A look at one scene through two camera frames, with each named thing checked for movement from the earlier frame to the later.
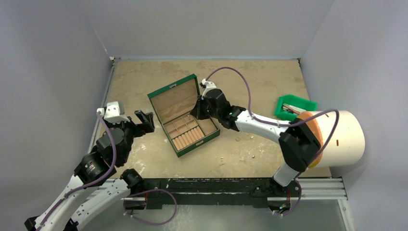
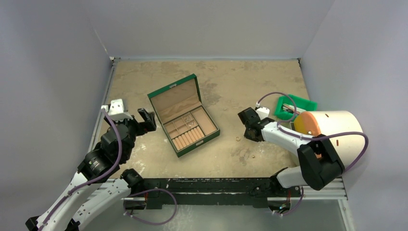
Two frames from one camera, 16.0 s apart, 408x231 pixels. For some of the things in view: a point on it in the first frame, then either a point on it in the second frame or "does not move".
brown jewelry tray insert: [186, 130] does not move
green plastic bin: [296, 101] does not move
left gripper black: [141, 129] does not move
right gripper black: [204, 106] to [250, 121]
